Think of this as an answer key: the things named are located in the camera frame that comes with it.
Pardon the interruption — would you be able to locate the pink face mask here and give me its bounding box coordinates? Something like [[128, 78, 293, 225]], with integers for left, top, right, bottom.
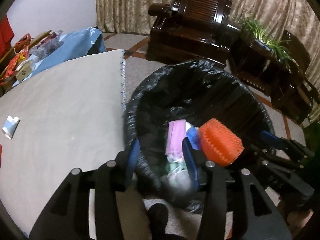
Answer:
[[165, 119, 186, 163]]

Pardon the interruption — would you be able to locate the orange foam net mat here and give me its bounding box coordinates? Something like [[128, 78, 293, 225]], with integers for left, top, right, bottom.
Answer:
[[198, 118, 245, 167]]

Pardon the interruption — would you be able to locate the large green rubber glove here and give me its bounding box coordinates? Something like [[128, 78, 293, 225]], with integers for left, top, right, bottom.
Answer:
[[166, 161, 187, 176]]

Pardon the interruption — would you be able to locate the white plastic bag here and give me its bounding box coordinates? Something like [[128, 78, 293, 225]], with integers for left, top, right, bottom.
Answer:
[[161, 169, 194, 202]]

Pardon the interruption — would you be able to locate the blue trash in bin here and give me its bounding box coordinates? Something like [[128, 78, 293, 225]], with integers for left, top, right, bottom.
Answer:
[[186, 126, 201, 151]]

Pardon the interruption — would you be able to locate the black trash bin with bag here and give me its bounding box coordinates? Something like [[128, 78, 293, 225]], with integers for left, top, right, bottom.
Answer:
[[123, 59, 276, 213]]

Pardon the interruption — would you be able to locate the person's right hand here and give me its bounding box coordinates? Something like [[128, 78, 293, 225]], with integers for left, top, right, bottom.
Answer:
[[277, 200, 313, 237]]

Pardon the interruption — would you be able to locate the dark wooden side table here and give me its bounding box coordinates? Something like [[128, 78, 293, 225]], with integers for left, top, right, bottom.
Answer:
[[228, 30, 319, 124]]

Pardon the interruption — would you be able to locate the beige tablecloth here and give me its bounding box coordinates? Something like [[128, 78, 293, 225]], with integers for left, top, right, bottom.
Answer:
[[1, 49, 125, 236]]

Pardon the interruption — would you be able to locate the green potted plant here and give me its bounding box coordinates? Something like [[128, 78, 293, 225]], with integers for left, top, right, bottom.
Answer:
[[238, 17, 296, 72]]

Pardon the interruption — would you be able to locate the white paper cup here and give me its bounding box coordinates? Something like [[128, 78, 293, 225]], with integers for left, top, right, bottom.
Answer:
[[2, 115, 20, 139]]

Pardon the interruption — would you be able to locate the blue tablecloth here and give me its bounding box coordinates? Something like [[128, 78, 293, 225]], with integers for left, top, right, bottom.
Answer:
[[26, 27, 106, 79]]

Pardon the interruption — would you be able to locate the dark wooden armchair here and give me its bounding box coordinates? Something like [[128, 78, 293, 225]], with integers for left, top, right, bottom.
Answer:
[[146, 0, 241, 68]]

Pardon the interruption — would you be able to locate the red plastic bag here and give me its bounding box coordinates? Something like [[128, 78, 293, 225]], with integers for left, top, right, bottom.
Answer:
[[0, 144, 3, 168]]

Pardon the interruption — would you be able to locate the yellow tissue box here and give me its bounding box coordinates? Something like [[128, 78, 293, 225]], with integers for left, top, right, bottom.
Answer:
[[16, 61, 33, 82]]

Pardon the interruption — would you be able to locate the glass fruit bowl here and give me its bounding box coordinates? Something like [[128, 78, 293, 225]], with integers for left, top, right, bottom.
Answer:
[[29, 30, 63, 59]]

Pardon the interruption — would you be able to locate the red snack bag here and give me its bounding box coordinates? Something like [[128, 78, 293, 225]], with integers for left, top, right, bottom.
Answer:
[[1, 46, 29, 85]]

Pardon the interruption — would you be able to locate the beige patterned curtain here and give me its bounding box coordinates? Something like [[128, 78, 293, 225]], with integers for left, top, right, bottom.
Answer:
[[95, 0, 320, 86]]

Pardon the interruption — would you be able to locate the orange red bag on chair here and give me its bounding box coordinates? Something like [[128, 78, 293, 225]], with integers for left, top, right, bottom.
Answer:
[[15, 33, 31, 53]]

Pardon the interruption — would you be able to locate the red cloth on chair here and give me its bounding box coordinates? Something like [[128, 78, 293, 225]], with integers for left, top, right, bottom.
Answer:
[[0, 15, 14, 58]]

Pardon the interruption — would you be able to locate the wooden chair with curved rail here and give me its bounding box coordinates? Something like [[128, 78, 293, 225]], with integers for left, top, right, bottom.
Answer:
[[1, 30, 52, 65]]

